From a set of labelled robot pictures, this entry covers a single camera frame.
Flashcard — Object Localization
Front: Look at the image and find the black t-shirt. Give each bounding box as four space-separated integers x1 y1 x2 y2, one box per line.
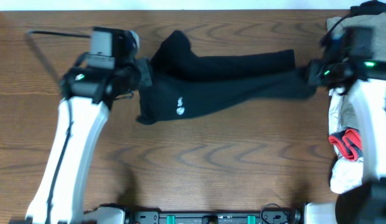
136 30 316 125

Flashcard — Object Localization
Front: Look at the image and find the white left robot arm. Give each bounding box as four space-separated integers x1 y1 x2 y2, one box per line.
10 58 153 223

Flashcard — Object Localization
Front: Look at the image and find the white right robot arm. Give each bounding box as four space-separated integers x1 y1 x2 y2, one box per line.
302 60 386 223

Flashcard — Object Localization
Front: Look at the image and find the white garment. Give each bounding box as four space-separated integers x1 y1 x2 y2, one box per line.
328 88 363 194

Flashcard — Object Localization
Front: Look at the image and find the khaki folded garment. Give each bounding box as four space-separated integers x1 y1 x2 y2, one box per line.
320 13 386 134

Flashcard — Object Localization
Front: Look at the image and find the red and black garment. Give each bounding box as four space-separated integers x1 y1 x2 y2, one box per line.
328 128 363 161

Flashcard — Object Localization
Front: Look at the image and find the black garment at corner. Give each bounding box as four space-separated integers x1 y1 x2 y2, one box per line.
349 1 386 17

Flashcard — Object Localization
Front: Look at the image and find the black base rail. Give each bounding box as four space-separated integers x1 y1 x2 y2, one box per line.
83 203 306 224

